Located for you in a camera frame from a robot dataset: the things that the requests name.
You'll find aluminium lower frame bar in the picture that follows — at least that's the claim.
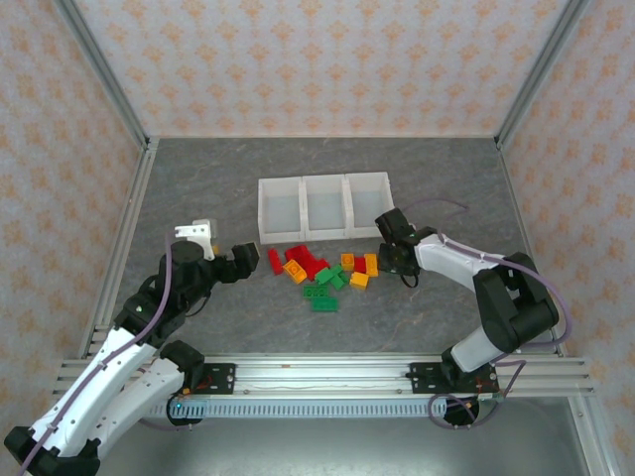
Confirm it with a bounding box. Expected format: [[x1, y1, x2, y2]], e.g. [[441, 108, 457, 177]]
[[568, 396, 621, 476]]

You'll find large red lego brick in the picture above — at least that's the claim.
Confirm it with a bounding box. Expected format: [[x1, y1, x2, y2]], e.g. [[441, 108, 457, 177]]
[[302, 255, 329, 283], [284, 244, 312, 267]]

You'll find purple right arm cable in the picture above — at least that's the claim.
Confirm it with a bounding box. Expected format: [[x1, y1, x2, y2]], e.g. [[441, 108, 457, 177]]
[[399, 197, 574, 433]]

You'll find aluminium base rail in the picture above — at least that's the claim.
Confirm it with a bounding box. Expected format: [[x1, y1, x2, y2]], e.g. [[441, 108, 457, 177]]
[[54, 352, 594, 398]]

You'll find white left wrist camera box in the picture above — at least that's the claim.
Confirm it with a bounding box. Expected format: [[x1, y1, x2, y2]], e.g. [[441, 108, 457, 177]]
[[174, 217, 220, 262]]

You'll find aluminium side floor rail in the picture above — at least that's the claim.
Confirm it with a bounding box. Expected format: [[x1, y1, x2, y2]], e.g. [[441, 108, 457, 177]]
[[78, 138, 161, 359], [495, 138, 570, 357]]

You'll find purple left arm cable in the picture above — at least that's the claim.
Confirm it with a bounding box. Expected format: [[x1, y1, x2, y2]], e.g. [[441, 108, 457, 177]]
[[17, 232, 175, 476]]

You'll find grey slotted cable duct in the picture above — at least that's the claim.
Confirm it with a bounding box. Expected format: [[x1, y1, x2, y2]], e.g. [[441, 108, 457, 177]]
[[148, 399, 480, 420]]

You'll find aluminium corner post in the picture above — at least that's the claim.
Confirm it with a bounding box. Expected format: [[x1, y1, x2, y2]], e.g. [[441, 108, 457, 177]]
[[52, 0, 151, 150], [495, 0, 594, 150]]

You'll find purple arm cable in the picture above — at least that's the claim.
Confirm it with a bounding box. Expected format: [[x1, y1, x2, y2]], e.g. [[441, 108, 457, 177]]
[[17, 232, 175, 476], [399, 197, 574, 433]]

